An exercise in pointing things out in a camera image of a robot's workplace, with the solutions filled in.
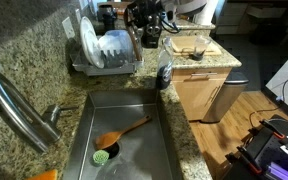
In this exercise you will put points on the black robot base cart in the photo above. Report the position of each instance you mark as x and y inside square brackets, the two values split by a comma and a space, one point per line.
[264, 156]

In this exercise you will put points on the orange sponge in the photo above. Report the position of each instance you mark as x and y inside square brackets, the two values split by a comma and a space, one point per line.
[48, 175]

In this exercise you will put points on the blue dish soap bottle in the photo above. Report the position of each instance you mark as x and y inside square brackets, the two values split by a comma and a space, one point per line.
[164, 65]

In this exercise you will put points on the white wall outlet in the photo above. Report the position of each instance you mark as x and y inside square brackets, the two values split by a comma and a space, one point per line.
[68, 28]

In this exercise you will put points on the green sink scrubber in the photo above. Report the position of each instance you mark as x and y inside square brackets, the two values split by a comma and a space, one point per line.
[100, 157]

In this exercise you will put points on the black knife block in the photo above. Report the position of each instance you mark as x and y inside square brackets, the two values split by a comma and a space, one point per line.
[151, 36]

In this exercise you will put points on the clear blender cup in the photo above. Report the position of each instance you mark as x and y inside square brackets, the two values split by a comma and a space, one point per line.
[200, 46]

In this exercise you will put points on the clear plastic container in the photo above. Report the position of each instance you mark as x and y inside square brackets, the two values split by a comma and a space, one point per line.
[116, 48]

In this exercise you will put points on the white paper towel roll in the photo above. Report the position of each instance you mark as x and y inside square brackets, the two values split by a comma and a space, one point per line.
[206, 15]

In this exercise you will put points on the wooden spoon in sink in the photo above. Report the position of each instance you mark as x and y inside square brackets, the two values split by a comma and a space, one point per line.
[108, 139]

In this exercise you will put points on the grey dish rack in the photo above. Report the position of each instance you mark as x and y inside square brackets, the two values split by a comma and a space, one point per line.
[81, 64]

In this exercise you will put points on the steel trash can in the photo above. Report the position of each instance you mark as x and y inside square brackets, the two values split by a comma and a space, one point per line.
[231, 89]

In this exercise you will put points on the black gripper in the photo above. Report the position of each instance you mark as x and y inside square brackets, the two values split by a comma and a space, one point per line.
[141, 10]

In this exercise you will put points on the upper wooden cutting board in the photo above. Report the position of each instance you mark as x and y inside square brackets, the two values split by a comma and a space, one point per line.
[184, 45]

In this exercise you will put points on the wooden spoon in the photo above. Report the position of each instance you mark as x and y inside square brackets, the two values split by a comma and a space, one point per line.
[132, 33]
[108, 139]

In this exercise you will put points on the steel kitchen faucet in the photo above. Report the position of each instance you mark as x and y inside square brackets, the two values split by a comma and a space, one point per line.
[39, 131]

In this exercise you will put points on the white plate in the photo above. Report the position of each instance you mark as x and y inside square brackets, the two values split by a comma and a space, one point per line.
[90, 44]

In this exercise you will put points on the stainless steel sink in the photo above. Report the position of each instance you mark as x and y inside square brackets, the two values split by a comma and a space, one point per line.
[144, 153]

